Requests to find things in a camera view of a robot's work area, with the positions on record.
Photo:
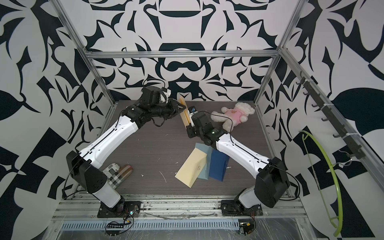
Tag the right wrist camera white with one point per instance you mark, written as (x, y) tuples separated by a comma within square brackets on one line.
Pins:
[(192, 110)]

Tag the dark blue envelope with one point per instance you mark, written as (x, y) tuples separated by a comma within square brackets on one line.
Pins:
[(218, 165)]

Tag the black connector board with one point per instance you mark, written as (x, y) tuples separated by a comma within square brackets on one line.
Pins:
[(246, 228), (117, 227)]

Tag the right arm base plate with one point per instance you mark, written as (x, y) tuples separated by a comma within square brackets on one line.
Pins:
[(235, 208)]

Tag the left black connector board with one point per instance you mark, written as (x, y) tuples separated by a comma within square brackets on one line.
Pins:
[(117, 227)]

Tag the tan yellow envelope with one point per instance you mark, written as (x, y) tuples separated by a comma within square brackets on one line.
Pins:
[(185, 114)]

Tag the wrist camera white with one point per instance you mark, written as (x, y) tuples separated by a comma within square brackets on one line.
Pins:
[(192, 110), (164, 95)]

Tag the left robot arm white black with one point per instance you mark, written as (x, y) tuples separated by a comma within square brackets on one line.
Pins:
[(85, 165)]

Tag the plaid checkered tube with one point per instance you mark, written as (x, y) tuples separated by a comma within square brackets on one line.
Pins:
[(118, 178)]

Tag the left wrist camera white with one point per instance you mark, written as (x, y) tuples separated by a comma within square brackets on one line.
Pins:
[(164, 95)]

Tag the right black connector board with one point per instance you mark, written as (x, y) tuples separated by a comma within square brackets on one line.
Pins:
[(246, 228)]

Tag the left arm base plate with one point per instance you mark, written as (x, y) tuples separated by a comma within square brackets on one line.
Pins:
[(121, 210)]

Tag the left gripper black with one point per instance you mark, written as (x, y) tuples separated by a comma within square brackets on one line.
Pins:
[(173, 108)]

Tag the white cable duct strip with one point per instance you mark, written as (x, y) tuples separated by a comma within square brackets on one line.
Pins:
[(203, 224)]

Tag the black hook rack rail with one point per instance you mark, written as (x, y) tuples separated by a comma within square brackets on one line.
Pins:
[(333, 116)]

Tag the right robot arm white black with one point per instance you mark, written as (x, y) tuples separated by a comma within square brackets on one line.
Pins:
[(271, 177)]

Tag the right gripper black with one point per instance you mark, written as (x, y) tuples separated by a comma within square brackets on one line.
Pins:
[(189, 132)]

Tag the light blue envelope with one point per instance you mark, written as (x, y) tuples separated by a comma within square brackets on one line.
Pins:
[(204, 174)]

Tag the white teddy bear pink shirt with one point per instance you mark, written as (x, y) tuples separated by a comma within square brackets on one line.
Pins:
[(232, 117)]

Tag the pale yellow envelope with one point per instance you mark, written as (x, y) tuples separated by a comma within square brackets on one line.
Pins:
[(189, 171)]

